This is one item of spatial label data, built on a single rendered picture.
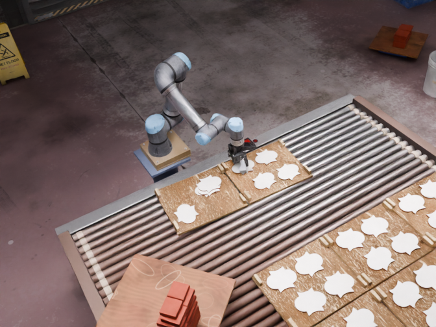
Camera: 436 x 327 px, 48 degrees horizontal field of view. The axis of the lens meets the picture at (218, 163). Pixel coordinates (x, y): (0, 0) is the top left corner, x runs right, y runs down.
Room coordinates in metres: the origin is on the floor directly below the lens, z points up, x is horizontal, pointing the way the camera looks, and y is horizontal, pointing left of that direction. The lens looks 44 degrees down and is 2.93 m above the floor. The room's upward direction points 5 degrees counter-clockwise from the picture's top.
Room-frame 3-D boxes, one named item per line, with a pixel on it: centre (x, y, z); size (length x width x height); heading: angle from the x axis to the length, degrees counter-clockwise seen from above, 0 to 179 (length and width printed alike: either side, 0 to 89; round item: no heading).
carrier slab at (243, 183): (1.99, -0.27, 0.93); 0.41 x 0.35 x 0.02; 114
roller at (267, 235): (1.60, -0.32, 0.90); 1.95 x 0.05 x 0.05; 117
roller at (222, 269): (1.56, -0.34, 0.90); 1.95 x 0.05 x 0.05; 117
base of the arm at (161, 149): (2.27, 0.35, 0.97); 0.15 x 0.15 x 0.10
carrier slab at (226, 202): (1.82, 0.12, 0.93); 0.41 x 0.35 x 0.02; 113
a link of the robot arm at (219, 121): (2.07, -0.03, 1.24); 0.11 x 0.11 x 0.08; 47
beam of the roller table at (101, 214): (2.15, -0.03, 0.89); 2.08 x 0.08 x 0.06; 117
